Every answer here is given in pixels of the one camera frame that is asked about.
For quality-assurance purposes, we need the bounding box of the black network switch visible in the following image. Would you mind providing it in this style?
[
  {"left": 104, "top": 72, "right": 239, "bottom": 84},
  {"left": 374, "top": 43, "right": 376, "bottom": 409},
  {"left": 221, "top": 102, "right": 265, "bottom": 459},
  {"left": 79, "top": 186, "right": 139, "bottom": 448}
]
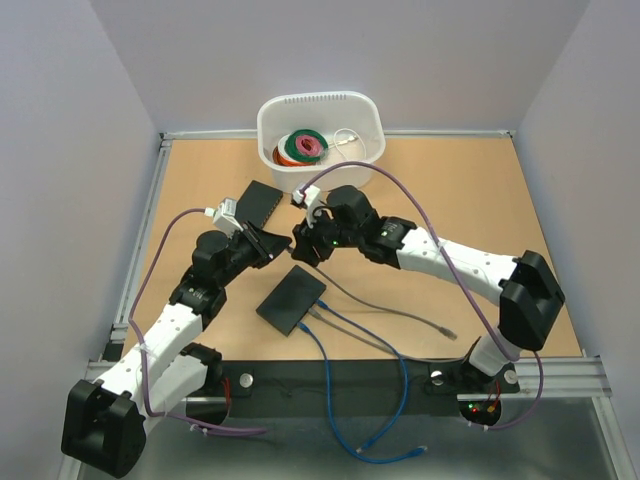
[
  {"left": 256, "top": 266, "right": 326, "bottom": 336},
  {"left": 235, "top": 180, "right": 283, "bottom": 229}
]

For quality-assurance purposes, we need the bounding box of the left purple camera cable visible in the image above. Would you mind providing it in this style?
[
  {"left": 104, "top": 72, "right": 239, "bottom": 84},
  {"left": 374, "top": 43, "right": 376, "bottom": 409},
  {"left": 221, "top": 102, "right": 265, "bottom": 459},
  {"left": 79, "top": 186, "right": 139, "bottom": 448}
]
[{"left": 128, "top": 207, "right": 269, "bottom": 437}]

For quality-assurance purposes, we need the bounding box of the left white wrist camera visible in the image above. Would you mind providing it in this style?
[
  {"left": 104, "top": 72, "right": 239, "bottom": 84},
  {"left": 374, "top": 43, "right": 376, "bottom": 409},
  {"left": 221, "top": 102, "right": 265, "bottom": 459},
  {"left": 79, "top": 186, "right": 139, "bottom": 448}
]
[{"left": 204, "top": 197, "right": 243, "bottom": 237}]

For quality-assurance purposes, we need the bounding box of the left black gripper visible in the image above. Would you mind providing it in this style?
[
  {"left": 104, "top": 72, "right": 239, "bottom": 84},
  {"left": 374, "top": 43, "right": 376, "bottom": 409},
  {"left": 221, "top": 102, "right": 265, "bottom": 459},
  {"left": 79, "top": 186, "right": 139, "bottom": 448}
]
[{"left": 217, "top": 219, "right": 292, "bottom": 287}]

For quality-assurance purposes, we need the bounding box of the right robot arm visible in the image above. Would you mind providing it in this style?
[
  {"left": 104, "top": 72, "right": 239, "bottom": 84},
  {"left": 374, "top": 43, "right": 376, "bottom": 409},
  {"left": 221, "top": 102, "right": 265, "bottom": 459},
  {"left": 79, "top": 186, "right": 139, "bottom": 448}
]
[{"left": 292, "top": 185, "right": 565, "bottom": 390}]

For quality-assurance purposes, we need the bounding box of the orange coiled cable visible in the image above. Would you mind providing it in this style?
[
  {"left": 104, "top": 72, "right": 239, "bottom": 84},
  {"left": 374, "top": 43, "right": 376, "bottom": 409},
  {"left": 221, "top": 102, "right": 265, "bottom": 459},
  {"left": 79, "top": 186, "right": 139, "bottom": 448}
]
[{"left": 272, "top": 144, "right": 321, "bottom": 169}]

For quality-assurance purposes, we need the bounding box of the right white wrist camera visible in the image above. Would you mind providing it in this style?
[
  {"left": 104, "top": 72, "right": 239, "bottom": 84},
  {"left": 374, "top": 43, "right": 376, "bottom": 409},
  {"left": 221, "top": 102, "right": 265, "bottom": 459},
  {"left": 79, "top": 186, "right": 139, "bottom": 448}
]
[{"left": 291, "top": 184, "right": 322, "bottom": 225}]

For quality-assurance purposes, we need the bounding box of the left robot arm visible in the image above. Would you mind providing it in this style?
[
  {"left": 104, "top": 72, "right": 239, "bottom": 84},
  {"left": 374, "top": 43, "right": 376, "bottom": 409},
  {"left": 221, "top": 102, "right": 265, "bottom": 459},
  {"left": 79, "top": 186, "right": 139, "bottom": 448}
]
[{"left": 61, "top": 223, "right": 291, "bottom": 478}]

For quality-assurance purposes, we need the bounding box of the white usb cable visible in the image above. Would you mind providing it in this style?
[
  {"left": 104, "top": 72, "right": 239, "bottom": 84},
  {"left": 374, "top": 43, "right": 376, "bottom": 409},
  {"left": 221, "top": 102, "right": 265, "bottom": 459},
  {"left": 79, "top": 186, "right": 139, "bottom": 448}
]
[{"left": 325, "top": 128, "right": 369, "bottom": 165}]

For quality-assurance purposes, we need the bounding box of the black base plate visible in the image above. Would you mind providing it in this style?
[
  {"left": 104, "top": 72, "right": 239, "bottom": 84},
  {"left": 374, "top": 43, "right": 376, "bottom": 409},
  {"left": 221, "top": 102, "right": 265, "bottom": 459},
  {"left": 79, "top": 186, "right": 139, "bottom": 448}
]
[{"left": 181, "top": 359, "right": 520, "bottom": 424}]

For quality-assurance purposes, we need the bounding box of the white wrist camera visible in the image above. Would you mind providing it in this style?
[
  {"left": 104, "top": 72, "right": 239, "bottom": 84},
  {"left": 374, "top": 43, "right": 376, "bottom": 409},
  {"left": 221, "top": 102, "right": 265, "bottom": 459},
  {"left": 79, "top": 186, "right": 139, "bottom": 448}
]
[
  {"left": 204, "top": 197, "right": 243, "bottom": 237},
  {"left": 291, "top": 184, "right": 322, "bottom": 225}
]

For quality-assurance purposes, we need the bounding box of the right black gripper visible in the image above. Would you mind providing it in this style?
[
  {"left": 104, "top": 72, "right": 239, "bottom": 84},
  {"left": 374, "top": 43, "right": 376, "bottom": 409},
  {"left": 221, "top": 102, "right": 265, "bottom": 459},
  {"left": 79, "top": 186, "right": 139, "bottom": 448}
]
[{"left": 289, "top": 203, "right": 363, "bottom": 267}]

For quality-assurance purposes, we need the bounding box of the pink coiled cable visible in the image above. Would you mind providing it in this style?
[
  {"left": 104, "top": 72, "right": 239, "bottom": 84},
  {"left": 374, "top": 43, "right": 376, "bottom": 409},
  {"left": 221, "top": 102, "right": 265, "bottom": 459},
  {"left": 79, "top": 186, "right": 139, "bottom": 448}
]
[{"left": 296, "top": 134, "right": 324, "bottom": 157}]

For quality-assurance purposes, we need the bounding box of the white plastic bin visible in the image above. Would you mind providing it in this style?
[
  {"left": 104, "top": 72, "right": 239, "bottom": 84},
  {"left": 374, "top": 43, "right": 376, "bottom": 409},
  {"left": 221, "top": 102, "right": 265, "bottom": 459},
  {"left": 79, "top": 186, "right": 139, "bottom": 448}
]
[{"left": 257, "top": 91, "right": 386, "bottom": 193}]

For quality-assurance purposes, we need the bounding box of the dark blue ethernet cable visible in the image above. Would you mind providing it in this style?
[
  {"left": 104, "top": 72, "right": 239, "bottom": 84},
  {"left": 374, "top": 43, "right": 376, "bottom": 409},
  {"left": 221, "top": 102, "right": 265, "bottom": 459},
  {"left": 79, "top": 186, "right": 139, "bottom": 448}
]
[{"left": 315, "top": 299, "right": 411, "bottom": 454}]

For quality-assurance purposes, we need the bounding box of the aluminium table frame rail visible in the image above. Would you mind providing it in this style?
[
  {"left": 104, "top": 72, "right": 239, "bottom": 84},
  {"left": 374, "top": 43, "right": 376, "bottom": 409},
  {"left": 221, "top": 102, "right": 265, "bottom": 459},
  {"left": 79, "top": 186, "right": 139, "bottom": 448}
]
[{"left": 113, "top": 130, "right": 611, "bottom": 398}]

